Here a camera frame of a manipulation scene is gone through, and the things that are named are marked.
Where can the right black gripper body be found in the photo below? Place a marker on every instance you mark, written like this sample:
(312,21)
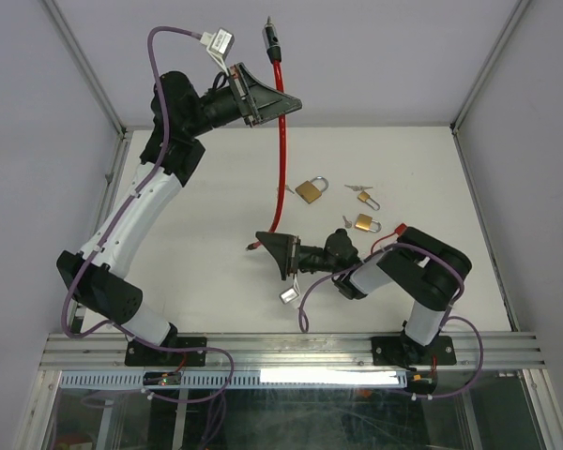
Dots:
(294,254)

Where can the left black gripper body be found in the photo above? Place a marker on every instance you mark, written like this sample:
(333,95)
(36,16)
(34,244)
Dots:
(246,108)

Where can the thick red cable lock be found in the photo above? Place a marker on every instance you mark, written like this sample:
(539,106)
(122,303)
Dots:
(274,53)

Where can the small brass padlock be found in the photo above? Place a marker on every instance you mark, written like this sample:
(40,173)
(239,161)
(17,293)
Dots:
(364,196)

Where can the red thin-cable padlock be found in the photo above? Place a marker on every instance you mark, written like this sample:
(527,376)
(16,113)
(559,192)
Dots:
(398,231)

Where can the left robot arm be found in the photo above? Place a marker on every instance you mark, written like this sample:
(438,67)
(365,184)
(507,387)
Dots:
(96,274)

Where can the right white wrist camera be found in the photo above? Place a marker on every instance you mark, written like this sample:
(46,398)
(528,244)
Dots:
(292,293)

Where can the white slotted cable duct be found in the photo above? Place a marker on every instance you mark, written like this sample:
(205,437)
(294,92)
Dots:
(293,377)

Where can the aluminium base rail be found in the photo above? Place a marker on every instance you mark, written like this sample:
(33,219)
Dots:
(459,350)

